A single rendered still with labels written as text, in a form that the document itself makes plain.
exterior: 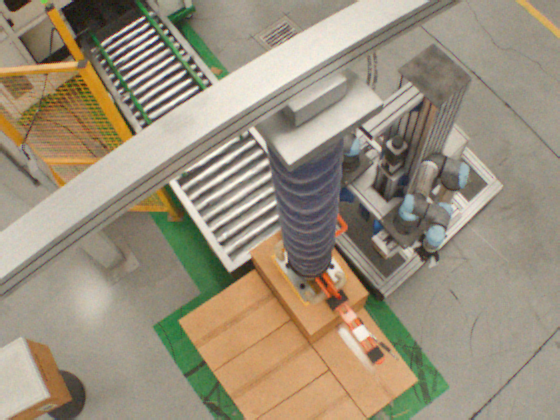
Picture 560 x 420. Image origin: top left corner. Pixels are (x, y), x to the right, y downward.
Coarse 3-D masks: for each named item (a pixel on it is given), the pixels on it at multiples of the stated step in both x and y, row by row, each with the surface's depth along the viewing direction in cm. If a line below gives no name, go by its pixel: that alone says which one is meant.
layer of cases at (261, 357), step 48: (240, 288) 371; (192, 336) 362; (240, 336) 360; (288, 336) 359; (336, 336) 357; (384, 336) 355; (240, 384) 350; (288, 384) 348; (336, 384) 347; (384, 384) 344
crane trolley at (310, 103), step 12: (324, 84) 140; (336, 84) 140; (300, 96) 139; (312, 96) 139; (324, 96) 140; (336, 96) 144; (288, 108) 140; (300, 108) 138; (312, 108) 142; (324, 108) 146; (300, 120) 143
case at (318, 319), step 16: (272, 240) 339; (256, 256) 336; (336, 256) 333; (272, 272) 332; (352, 272) 329; (272, 288) 352; (288, 288) 329; (320, 288) 327; (352, 288) 326; (288, 304) 326; (320, 304) 324; (352, 304) 323; (304, 320) 322; (320, 320) 321; (336, 320) 334; (320, 336) 350
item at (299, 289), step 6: (282, 252) 323; (276, 258) 321; (276, 264) 320; (282, 264) 320; (282, 270) 319; (288, 270) 318; (288, 276) 317; (288, 282) 317; (300, 282) 316; (306, 282) 316; (294, 288) 315; (300, 288) 314; (306, 288) 314; (312, 288) 315; (300, 294) 314; (300, 300) 314; (306, 300) 312; (306, 306) 312
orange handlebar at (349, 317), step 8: (344, 224) 313; (336, 232) 312; (320, 280) 304; (328, 280) 304; (336, 288) 302; (344, 304) 299; (352, 312) 297; (344, 320) 297; (352, 320) 296; (352, 328) 294; (368, 336) 292; (384, 360) 288
